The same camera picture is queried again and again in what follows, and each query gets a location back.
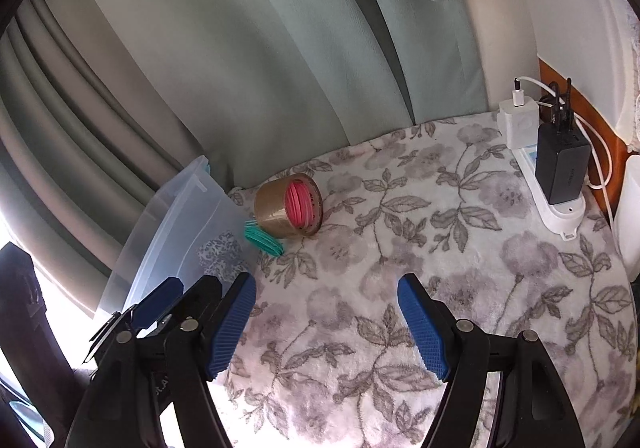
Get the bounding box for brown wooden bed frame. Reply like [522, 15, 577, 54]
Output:
[539, 56, 628, 224]

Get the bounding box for black cables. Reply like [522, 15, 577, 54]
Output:
[540, 77, 576, 126]

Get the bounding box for brown tape roll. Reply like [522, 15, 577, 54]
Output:
[254, 173, 325, 236]

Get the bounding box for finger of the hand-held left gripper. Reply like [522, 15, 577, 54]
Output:
[172, 275, 223, 321]
[131, 277, 183, 330]

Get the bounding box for teal coiled ties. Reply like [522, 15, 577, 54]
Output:
[243, 221, 285, 256]

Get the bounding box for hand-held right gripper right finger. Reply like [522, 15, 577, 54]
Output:
[396, 273, 586, 448]

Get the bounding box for pink coiled ties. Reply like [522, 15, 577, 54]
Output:
[284, 181, 321, 229]

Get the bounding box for white cylinder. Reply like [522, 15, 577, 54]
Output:
[612, 161, 640, 274]

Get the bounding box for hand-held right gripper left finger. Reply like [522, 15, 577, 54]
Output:
[65, 272, 257, 448]

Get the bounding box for clear plastic container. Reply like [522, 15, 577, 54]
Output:
[95, 155, 261, 316]

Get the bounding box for white floral blanket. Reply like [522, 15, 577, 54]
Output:
[207, 115, 640, 448]

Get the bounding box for black charger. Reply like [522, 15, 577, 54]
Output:
[535, 121, 591, 205]

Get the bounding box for grey green curtain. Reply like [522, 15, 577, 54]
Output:
[0, 0, 488, 329]

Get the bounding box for white power strip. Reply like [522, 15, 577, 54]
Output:
[497, 98, 586, 240]

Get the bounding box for white charger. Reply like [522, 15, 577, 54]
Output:
[498, 100, 541, 149]

